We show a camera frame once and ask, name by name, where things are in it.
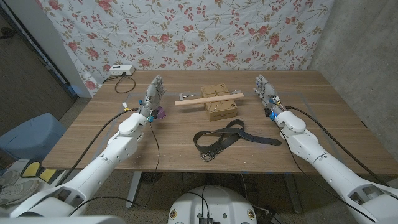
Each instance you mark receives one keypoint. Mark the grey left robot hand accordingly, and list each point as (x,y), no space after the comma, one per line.
(155,96)

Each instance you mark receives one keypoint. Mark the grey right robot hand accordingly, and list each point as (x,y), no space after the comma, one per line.
(269,95)

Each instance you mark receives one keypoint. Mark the black leather belt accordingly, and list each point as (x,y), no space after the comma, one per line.
(261,140)

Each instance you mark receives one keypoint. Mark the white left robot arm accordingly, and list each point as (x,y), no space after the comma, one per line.
(93,174)

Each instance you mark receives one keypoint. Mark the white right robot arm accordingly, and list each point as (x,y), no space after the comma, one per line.
(329,168)

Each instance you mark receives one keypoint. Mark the brown cardboard box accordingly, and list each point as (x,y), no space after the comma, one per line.
(222,110)

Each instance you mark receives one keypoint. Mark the small purple cup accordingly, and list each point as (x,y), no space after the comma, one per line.
(161,113)

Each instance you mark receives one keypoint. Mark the white power strip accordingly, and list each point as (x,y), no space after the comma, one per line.
(122,70)

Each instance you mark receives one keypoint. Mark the floral backdrop cloth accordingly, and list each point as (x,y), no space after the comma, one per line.
(186,31)

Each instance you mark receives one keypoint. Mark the black round floor object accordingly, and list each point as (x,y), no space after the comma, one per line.
(152,177)

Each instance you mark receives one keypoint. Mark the grey table leg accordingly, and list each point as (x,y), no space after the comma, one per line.
(133,189)
(292,193)

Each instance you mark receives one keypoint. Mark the black floor power adapter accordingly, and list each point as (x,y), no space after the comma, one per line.
(273,217)

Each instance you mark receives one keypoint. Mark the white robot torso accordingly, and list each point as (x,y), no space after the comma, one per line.
(214,205)

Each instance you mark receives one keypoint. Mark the white robot body edge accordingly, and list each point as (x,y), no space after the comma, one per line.
(62,221)

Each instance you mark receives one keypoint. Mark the grey white sneaker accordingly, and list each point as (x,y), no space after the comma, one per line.
(18,191)
(7,177)

